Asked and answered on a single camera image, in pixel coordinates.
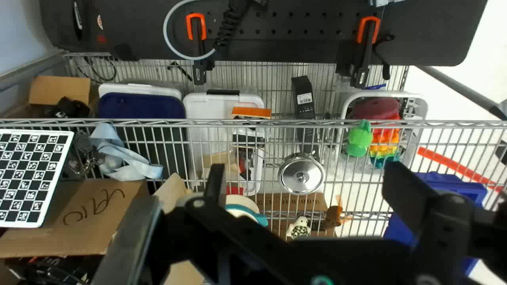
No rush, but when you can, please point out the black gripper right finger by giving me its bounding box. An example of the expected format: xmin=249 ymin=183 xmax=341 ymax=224
xmin=382 ymin=162 xmax=507 ymax=285

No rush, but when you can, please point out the large cardboard box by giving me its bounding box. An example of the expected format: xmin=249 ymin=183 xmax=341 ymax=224
xmin=0 ymin=173 xmax=195 ymax=260

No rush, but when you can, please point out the orange stick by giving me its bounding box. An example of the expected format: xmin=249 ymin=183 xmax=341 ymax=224
xmin=417 ymin=148 xmax=504 ymax=194

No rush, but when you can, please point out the white storage box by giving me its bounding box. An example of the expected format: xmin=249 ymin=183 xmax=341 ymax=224
xmin=184 ymin=92 xmax=265 ymax=178

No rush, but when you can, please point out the small brown toy figure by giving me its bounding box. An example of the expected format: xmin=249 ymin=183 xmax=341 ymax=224
xmin=324 ymin=197 xmax=347 ymax=229

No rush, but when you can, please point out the black pegboard panel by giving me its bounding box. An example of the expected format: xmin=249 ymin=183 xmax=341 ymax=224
xmin=40 ymin=0 xmax=488 ymax=66

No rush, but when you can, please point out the silver metal cup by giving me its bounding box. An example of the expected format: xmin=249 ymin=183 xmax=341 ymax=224
xmin=278 ymin=154 xmax=325 ymax=195

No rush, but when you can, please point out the white spotted toy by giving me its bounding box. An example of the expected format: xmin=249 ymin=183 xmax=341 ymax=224
xmin=285 ymin=216 xmax=311 ymax=241

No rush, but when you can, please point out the wire shelf rack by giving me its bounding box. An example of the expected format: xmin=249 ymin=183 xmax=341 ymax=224
xmin=0 ymin=51 xmax=507 ymax=241

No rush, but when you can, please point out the green frog toy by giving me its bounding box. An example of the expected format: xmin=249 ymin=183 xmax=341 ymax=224
xmin=346 ymin=121 xmax=373 ymax=159

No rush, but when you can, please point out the light blue cloth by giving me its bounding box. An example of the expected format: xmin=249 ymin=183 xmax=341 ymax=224
xmin=91 ymin=124 xmax=163 ymax=183

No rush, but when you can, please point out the checkerboard calibration board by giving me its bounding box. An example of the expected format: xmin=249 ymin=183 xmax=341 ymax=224
xmin=0 ymin=129 xmax=75 ymax=229

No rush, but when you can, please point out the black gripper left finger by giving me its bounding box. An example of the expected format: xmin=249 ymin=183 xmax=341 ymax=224
xmin=92 ymin=165 xmax=285 ymax=285

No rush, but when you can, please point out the blue lidded container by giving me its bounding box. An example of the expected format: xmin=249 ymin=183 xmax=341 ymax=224
xmin=97 ymin=83 xmax=187 ymax=176

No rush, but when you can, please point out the small cardboard box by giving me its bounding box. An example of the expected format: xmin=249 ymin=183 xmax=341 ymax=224
xmin=29 ymin=77 xmax=91 ymax=107

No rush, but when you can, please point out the white plastic basket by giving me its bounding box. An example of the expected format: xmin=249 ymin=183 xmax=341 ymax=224
xmin=341 ymin=91 xmax=428 ymax=162

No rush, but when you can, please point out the blue plastic bin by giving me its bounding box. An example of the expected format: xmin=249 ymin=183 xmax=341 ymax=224
xmin=382 ymin=165 xmax=479 ymax=285

